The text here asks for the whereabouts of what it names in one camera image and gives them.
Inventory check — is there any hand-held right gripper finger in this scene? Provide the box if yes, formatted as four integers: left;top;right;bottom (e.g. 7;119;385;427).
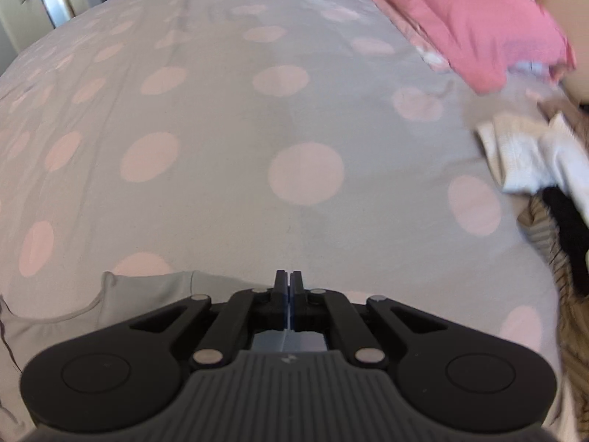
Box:
131;271;290;369
291;271;449;369

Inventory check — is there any light blue shirt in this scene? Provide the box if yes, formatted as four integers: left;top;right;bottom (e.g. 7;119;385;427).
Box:
0;271;328;430

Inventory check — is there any polka dot bed sheet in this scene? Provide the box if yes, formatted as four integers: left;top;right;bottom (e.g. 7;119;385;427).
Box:
0;0;577;442

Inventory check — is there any white ribbed garment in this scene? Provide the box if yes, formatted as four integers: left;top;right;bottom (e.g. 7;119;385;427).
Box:
476;113;554;195

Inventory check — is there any striped shirt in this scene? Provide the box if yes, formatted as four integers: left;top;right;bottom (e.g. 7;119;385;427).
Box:
518;193;589;427

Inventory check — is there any black garment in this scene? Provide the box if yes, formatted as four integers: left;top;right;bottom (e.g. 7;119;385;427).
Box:
540;186;589;278

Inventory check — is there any pink patterned pillow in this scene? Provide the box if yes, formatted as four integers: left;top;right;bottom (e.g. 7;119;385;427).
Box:
366;0;454;73

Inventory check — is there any white smooth garment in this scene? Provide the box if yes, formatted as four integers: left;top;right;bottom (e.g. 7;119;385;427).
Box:
538;113;589;222

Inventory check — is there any white printed cloth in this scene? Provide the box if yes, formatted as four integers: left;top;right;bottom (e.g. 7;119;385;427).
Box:
508;57;553;77

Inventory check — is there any white room door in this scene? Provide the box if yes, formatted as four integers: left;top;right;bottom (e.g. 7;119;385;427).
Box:
0;0;75;55

